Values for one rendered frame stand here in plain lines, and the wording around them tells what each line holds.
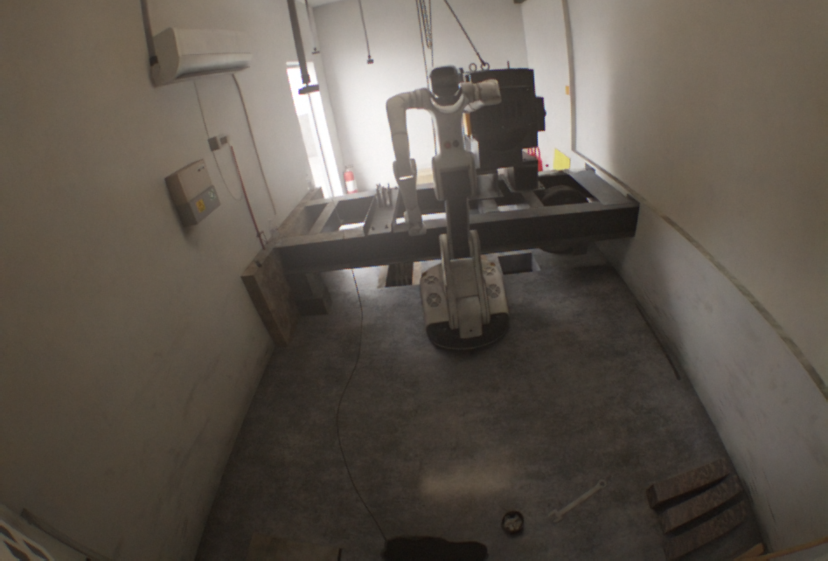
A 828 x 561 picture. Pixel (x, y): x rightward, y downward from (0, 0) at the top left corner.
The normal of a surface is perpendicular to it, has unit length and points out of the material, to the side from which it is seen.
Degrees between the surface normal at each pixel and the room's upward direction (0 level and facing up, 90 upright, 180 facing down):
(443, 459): 0
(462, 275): 51
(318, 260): 90
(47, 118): 90
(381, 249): 90
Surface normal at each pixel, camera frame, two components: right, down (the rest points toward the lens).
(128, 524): 0.99, -0.11
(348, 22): -0.04, 0.51
